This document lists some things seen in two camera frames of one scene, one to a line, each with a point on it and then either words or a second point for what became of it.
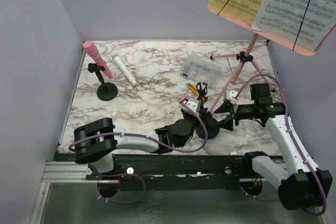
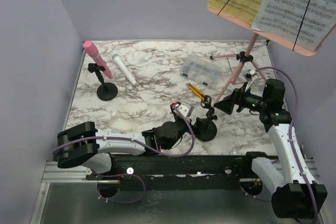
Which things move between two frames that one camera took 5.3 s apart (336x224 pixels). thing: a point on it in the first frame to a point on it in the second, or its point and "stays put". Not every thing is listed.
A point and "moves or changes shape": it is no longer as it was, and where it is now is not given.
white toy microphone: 116,57 stays put
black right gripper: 233,116 to 234,102
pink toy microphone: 91,48 stays put
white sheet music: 299,8 stays put
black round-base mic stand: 212,123 moves or changes shape
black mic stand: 108,91 stays put
